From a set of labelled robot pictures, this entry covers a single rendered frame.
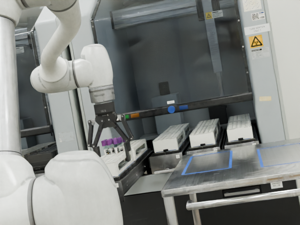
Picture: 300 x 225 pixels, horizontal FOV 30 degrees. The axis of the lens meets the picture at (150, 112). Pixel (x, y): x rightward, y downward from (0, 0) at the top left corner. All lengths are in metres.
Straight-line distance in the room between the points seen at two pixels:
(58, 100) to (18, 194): 1.17
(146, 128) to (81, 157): 1.87
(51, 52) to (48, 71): 0.12
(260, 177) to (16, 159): 0.61
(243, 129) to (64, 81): 0.74
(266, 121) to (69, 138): 0.83
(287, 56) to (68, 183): 2.36
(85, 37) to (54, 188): 1.23
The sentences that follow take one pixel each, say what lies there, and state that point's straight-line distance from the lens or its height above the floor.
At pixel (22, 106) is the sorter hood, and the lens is 2.47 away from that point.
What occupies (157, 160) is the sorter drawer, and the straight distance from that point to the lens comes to 2.26.
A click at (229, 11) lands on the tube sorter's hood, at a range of 2.30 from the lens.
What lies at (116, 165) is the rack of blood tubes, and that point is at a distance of 1.87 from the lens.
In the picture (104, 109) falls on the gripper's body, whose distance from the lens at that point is 2.00.
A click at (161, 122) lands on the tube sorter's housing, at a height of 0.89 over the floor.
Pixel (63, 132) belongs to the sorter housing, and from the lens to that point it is 2.43.
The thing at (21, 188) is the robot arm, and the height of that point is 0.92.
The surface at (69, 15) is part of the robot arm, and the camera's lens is 1.65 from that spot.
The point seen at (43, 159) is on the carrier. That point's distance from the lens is 2.46.
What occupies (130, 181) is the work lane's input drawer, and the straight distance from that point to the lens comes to 1.95.
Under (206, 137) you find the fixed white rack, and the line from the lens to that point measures 2.27.
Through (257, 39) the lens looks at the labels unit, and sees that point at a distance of 2.30.
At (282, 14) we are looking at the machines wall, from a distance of 3.43.
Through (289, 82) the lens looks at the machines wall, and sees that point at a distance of 3.42.
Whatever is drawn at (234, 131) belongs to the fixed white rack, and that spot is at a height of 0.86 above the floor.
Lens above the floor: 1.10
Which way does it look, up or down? 3 degrees down
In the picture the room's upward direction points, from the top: 10 degrees counter-clockwise
